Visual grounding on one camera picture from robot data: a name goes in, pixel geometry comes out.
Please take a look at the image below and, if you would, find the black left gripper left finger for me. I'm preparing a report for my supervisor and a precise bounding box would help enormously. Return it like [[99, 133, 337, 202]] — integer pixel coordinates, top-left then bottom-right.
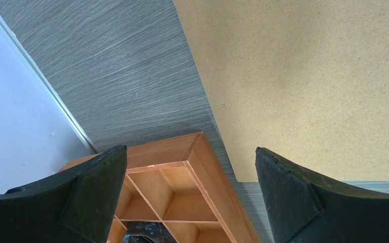
[[0, 145, 127, 242]]

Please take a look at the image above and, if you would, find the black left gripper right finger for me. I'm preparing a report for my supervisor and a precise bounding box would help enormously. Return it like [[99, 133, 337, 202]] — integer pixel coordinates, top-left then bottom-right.
[[256, 147, 389, 242]]

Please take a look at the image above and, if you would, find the brown cardboard backing board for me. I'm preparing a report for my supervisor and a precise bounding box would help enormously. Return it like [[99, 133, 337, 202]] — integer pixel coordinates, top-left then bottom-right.
[[174, 1, 389, 182]]

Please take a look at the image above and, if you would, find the orange compartment tray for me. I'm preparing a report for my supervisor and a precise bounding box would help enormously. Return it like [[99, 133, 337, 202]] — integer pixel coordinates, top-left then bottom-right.
[[58, 132, 261, 243]]

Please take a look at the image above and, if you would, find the black coiled cable roll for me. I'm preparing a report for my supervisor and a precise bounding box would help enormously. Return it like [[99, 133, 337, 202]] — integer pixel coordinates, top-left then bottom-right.
[[122, 221, 178, 243]]

